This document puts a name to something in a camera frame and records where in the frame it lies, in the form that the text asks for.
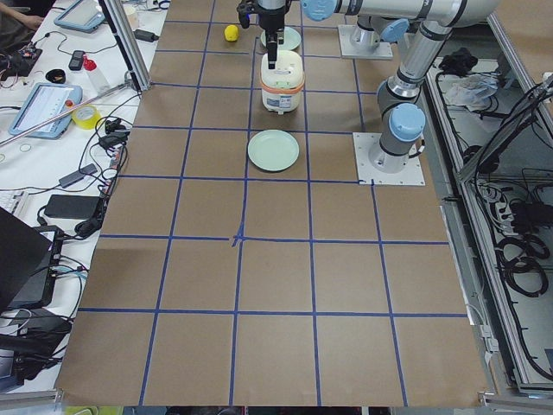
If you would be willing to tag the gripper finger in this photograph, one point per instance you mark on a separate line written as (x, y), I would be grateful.
(274, 49)
(269, 47)

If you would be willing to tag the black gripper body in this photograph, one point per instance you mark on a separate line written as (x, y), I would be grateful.
(271, 20)

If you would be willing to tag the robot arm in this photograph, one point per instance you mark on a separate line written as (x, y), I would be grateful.
(389, 29)
(403, 120)

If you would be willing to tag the right green plate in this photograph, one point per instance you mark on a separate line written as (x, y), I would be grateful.
(291, 39)

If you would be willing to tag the green plate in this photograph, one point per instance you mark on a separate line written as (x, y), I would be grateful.
(273, 150)
(291, 39)

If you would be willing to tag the yellow potato toy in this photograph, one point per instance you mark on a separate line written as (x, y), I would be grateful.
(231, 33)

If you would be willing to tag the left green plate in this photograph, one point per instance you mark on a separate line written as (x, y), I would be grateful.
(273, 150)

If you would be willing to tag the black power adapter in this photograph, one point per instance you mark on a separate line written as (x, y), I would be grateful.
(145, 36)

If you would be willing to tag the red cap squeeze bottle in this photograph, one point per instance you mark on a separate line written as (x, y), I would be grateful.
(95, 75)

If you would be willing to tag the yellow tape roll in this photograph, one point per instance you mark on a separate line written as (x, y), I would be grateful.
(86, 117)

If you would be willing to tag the blue teach pendant tablet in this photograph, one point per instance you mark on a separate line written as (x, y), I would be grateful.
(45, 101)

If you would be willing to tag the black laptop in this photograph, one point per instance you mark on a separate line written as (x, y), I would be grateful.
(28, 258)

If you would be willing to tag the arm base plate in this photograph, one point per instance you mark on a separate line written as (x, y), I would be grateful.
(358, 43)
(376, 167)

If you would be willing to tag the aluminium frame post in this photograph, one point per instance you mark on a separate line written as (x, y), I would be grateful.
(119, 24)

